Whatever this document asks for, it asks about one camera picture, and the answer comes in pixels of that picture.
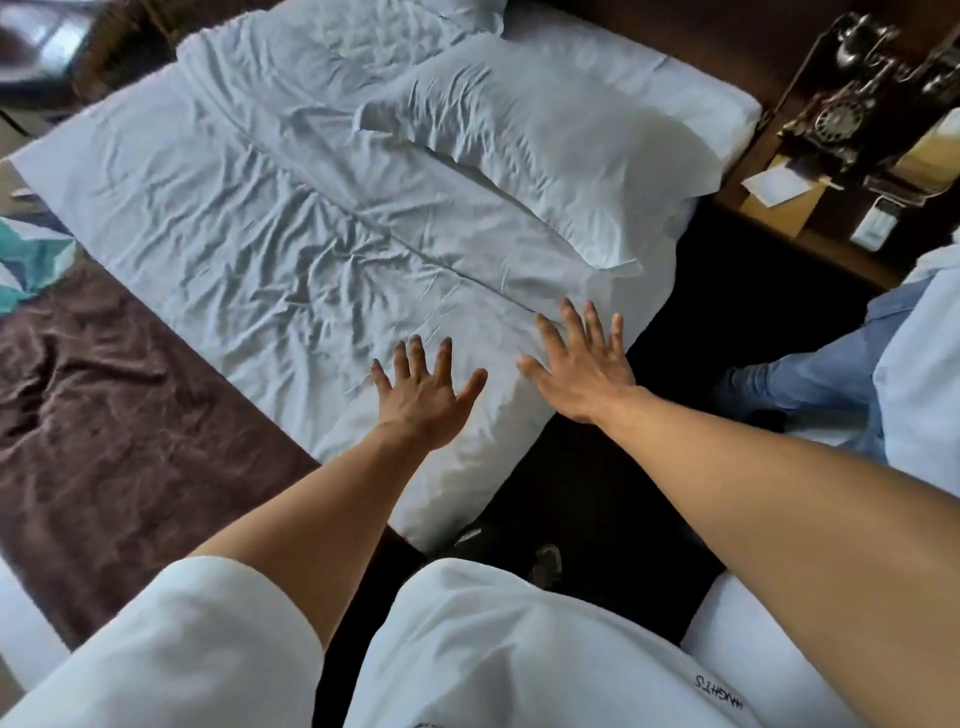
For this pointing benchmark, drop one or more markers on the person's right hand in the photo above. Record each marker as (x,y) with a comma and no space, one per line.
(585,375)

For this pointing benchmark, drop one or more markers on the person's left hand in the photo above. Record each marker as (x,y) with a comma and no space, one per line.
(424,401)

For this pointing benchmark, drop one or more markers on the person's left middle finger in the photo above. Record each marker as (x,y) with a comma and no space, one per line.
(418,358)

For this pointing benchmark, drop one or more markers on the person's left thumb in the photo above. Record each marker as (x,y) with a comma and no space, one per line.
(472,388)

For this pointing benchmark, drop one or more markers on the person's left little finger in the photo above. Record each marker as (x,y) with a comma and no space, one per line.
(382,379)

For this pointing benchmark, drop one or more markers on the person's right thumb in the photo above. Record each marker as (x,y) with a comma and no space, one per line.
(534,371)

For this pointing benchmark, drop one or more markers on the person's right little finger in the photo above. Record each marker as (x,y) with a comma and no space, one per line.
(616,335)

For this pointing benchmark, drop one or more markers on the person's right middle finger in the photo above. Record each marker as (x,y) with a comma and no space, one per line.
(574,326)

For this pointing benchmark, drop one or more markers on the person's left forearm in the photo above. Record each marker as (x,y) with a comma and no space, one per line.
(322,517)

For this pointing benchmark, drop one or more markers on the person's right forearm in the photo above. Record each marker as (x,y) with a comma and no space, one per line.
(787,510)

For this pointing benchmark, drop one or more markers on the person's dark shoe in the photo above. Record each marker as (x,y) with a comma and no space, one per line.
(545,564)
(466,537)

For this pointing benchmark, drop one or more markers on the large white pillow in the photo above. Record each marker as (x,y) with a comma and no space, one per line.
(540,142)

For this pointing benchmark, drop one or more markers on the wrinkled white duvet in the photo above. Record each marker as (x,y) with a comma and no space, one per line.
(247,225)

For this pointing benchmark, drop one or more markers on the wooden nightstand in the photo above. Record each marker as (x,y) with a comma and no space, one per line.
(795,214)

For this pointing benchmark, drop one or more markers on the white notepad paper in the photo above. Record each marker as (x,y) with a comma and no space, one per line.
(776,185)

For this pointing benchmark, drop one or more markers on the white bed mattress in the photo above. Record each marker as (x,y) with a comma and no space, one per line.
(675,82)

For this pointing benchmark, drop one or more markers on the person's white shirt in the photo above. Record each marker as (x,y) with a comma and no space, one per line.
(487,660)

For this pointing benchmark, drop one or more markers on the brown bed runner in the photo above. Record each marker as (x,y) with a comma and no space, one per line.
(112,450)

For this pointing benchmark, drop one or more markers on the vintage black rotary telephone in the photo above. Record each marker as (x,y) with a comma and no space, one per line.
(844,112)

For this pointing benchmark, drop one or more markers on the small white pillow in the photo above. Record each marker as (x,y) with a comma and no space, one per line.
(390,15)

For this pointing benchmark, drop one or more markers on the teal patterned cushion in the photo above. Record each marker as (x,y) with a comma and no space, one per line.
(34,262)

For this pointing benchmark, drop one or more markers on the brown wicker chair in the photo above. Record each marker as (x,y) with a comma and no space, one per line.
(127,37)

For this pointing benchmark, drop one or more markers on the dark round table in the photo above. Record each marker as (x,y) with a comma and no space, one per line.
(37,37)

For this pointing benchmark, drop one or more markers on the white switch panel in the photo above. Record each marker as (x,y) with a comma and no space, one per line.
(876,225)

